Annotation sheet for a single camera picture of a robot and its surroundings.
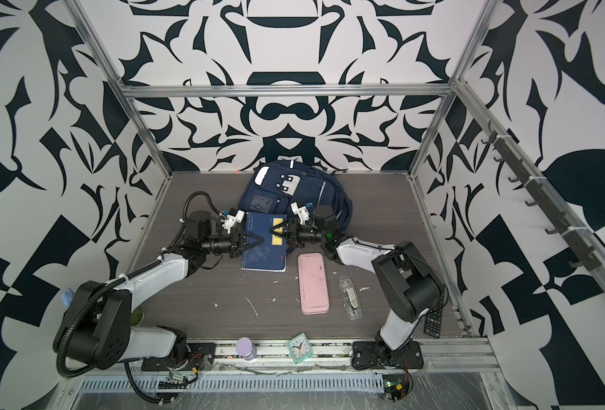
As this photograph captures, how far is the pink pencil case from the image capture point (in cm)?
83

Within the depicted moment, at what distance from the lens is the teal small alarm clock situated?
2.44ft

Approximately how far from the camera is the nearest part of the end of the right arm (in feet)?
2.35

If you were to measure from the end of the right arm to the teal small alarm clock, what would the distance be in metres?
0.27
